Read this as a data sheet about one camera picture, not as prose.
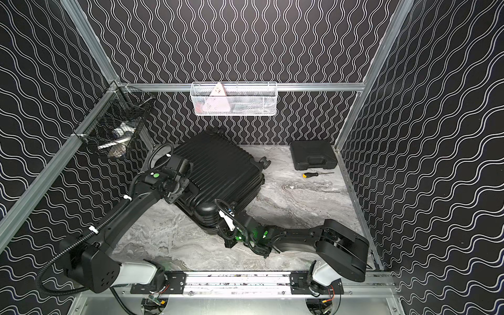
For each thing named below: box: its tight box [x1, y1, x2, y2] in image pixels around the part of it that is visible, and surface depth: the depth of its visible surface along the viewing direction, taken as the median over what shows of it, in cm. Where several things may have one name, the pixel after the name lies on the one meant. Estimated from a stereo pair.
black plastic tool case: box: [290, 140, 338, 171], surface depth 111 cm
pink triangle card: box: [202, 82, 231, 113], surface depth 91 cm
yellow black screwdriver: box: [302, 171, 335, 179], surface depth 108 cm
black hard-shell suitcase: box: [172, 127, 272, 233], surface depth 80 cm
